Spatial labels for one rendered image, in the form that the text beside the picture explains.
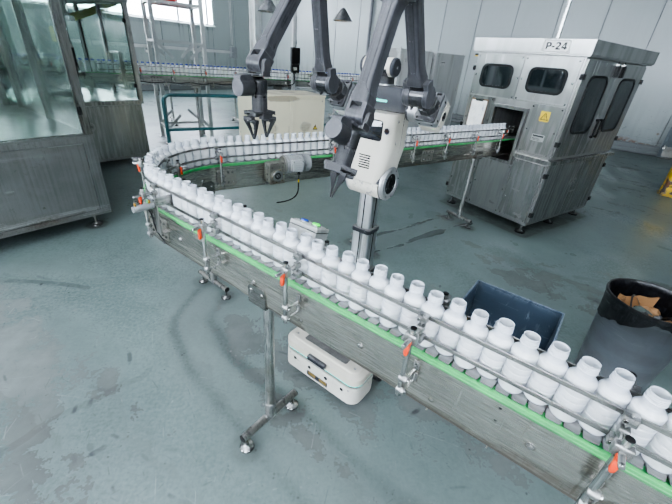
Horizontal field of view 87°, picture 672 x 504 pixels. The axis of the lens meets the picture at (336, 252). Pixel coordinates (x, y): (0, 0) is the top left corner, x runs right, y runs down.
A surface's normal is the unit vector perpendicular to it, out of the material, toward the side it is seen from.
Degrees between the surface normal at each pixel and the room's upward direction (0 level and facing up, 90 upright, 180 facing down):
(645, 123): 90
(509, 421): 90
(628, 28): 90
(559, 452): 90
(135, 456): 0
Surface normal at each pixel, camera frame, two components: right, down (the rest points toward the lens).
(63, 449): 0.07, -0.87
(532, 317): -0.62, 0.34
